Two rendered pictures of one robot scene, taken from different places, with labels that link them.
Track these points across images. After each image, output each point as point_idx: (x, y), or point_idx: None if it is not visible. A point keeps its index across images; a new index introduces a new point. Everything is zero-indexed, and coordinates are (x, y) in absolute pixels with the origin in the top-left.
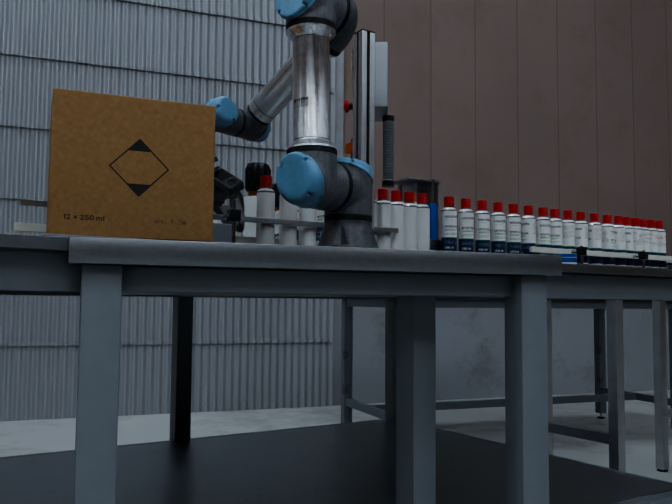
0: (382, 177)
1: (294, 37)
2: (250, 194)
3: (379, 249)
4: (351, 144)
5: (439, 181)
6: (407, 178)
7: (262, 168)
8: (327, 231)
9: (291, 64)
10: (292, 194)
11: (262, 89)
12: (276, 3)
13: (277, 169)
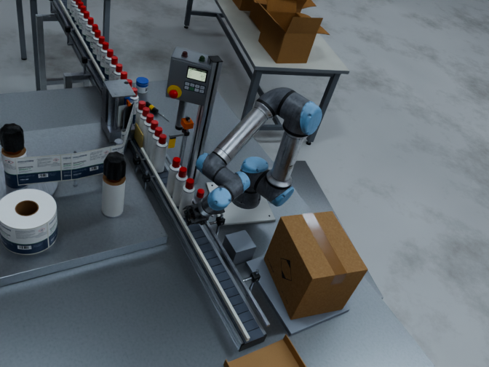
0: (179, 124)
1: (300, 138)
2: (118, 180)
3: (334, 211)
4: (192, 124)
5: (126, 79)
6: (134, 95)
7: (125, 159)
8: (255, 197)
9: (255, 131)
10: (282, 203)
11: (234, 148)
12: (307, 129)
13: (282, 199)
